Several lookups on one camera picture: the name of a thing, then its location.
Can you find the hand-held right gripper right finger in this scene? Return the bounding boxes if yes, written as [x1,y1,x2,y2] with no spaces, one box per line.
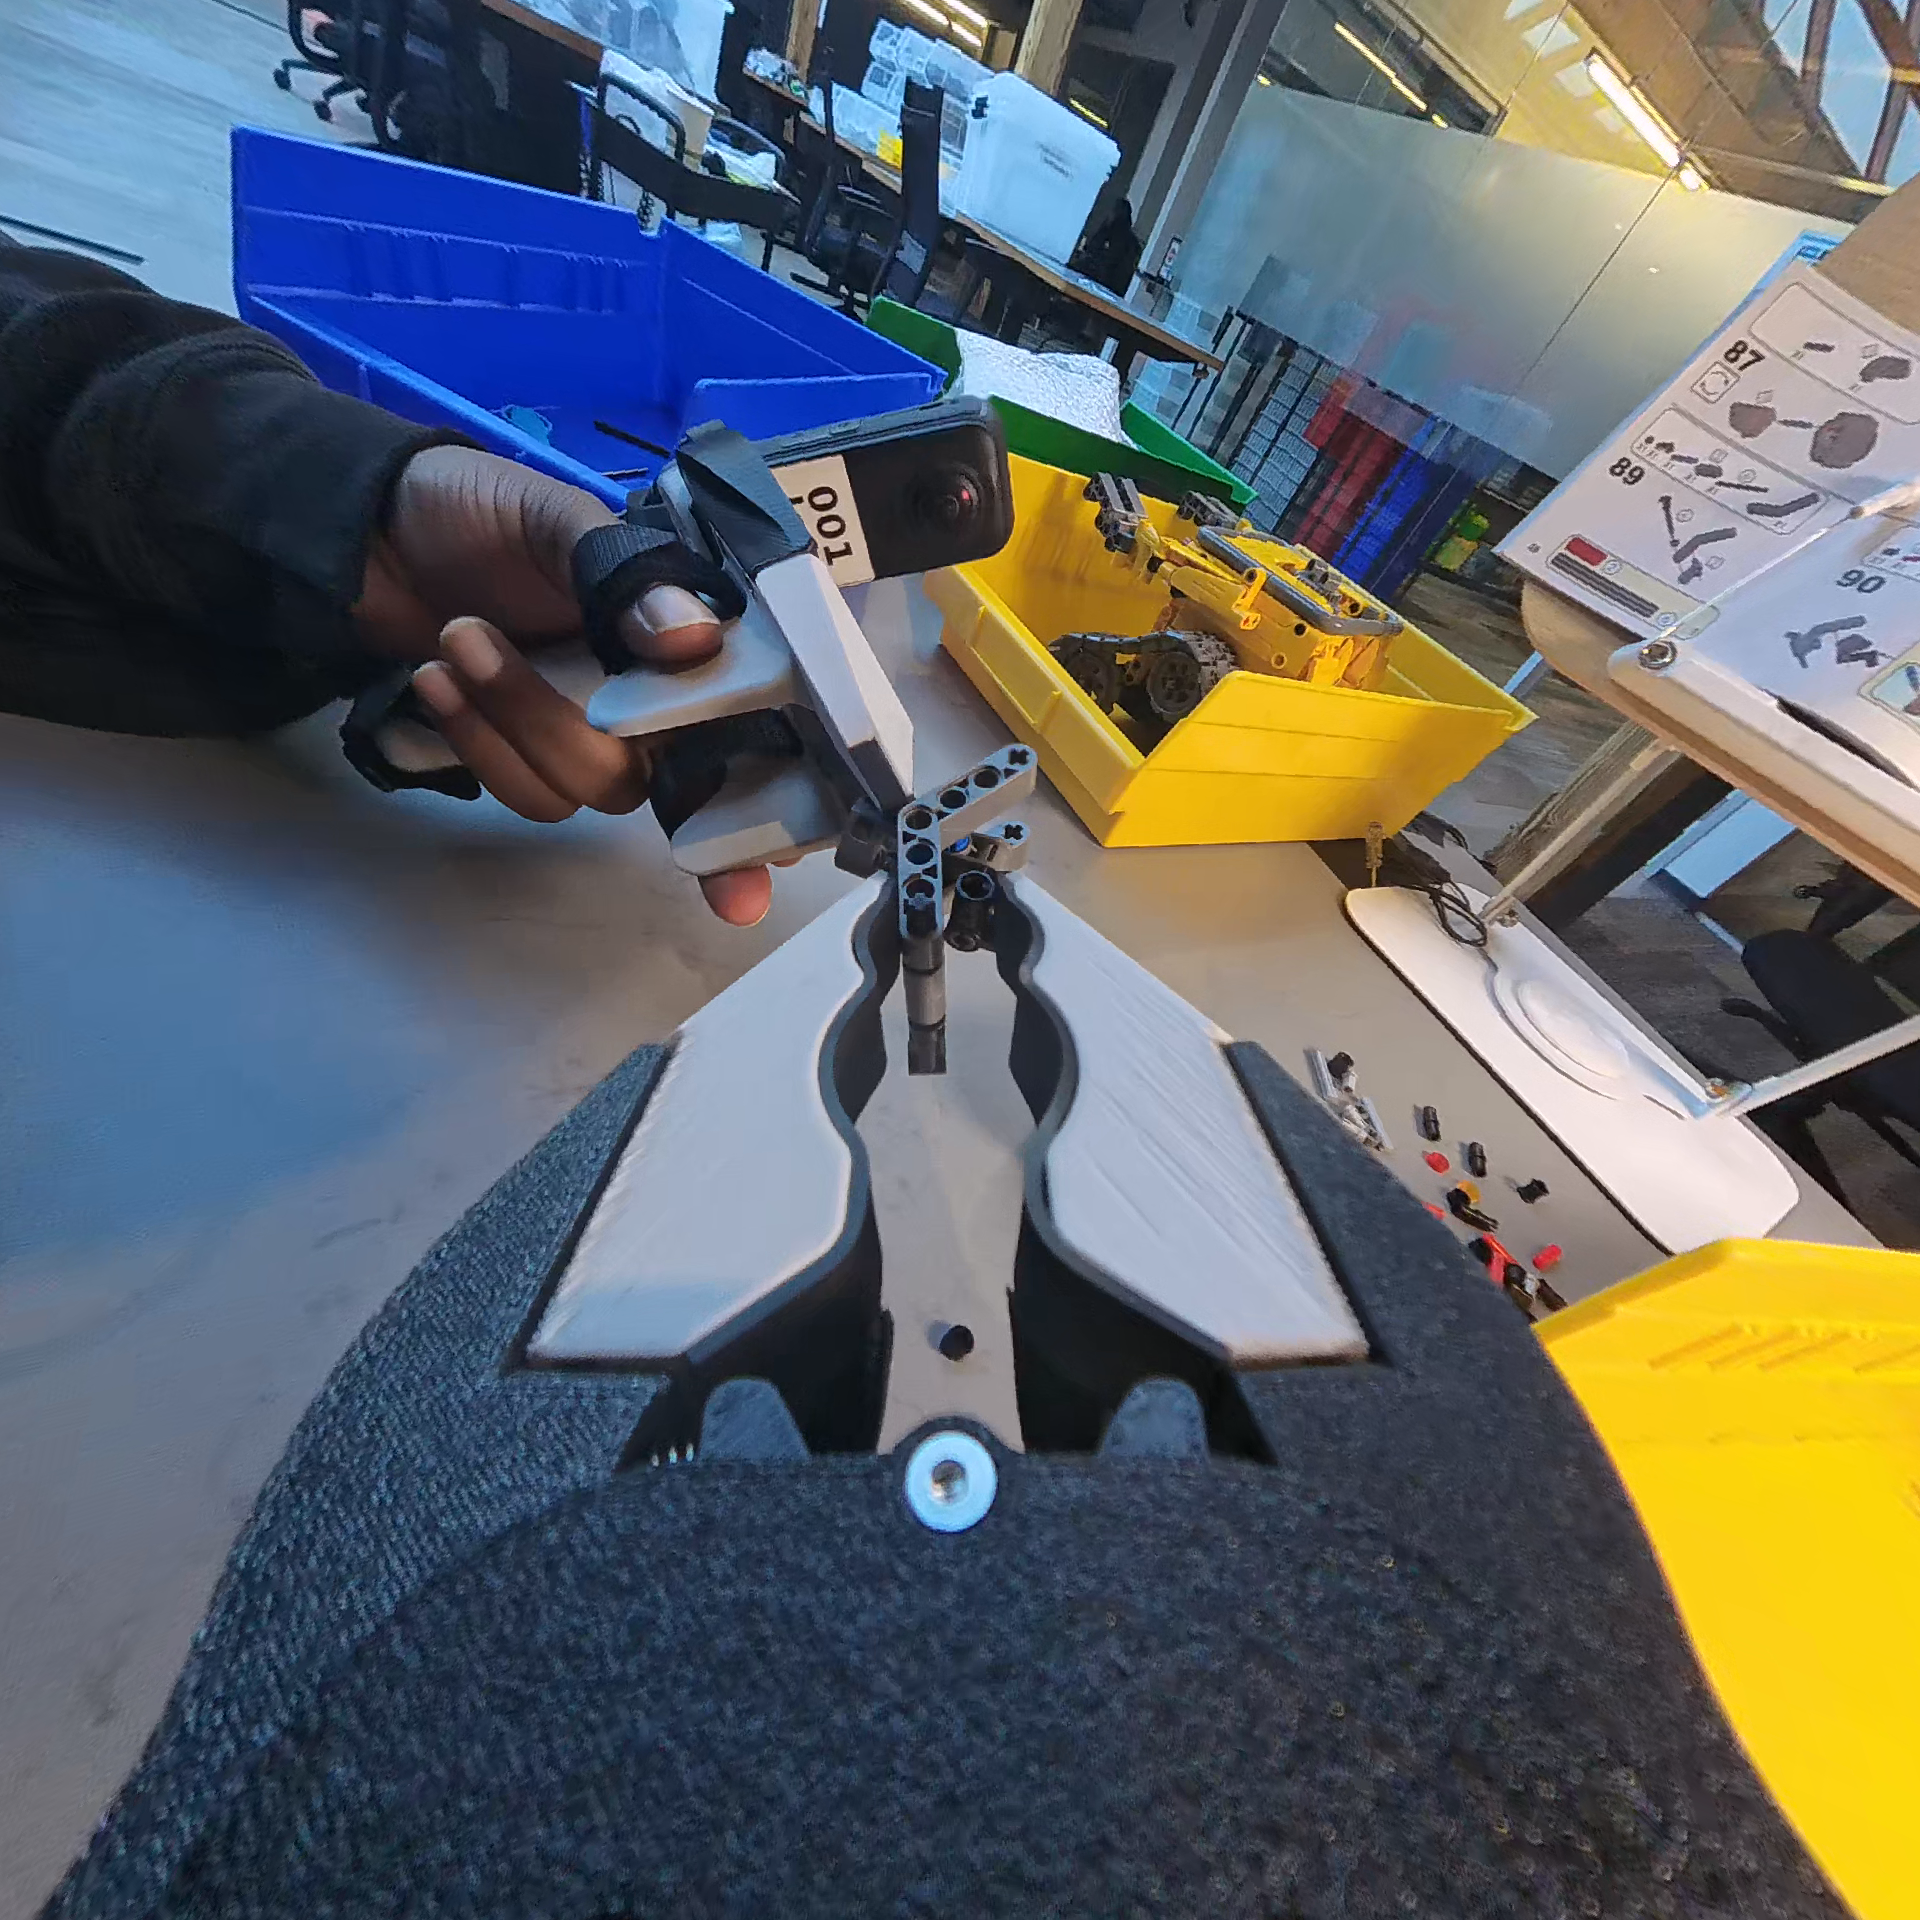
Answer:
[996,874,1368,1454]

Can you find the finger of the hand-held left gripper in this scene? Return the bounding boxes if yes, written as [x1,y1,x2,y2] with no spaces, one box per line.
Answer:
[754,555,921,823]

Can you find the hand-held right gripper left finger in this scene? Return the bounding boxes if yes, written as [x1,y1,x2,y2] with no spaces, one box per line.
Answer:
[525,877,902,1454]

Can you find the grey brick beam piece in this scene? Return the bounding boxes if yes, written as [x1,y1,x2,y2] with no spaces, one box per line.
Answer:
[896,742,1040,944]

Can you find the small brick parts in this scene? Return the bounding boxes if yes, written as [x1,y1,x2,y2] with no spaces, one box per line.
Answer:
[1303,1044,1573,1316]

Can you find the grey desk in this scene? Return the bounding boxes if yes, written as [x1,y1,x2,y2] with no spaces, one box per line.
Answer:
[0,570,1876,1907]

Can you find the person's left hand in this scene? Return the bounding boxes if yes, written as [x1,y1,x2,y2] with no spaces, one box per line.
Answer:
[352,442,776,928]

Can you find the white foam block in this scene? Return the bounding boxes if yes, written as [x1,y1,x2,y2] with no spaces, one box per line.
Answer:
[949,326,1129,448]

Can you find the green storage bin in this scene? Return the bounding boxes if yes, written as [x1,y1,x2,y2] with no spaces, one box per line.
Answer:
[863,294,1258,515]

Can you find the wooden workbench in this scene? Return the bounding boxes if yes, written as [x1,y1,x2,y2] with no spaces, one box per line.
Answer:
[746,71,1228,373]

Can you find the black office chair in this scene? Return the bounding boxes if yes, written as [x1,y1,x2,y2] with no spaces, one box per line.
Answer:
[806,76,950,319]
[274,0,455,156]

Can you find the white plastic container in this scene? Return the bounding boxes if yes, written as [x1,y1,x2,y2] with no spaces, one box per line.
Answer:
[942,71,1124,268]

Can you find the yellow toy bulldozer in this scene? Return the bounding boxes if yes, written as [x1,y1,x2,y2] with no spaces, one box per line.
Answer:
[1045,470,1408,732]

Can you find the shelf of coloured bins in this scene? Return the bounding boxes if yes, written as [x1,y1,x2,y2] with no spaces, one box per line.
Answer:
[1197,333,1519,605]

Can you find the yellow storage bin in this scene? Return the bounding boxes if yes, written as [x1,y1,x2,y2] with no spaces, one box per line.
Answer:
[1534,1237,1920,1920]
[921,453,1535,850]

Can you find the blue storage bin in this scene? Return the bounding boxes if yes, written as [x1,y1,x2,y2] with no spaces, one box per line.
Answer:
[228,125,950,515]

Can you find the instruction booklet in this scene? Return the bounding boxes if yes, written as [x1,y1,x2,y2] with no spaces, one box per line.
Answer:
[1497,268,1920,752]

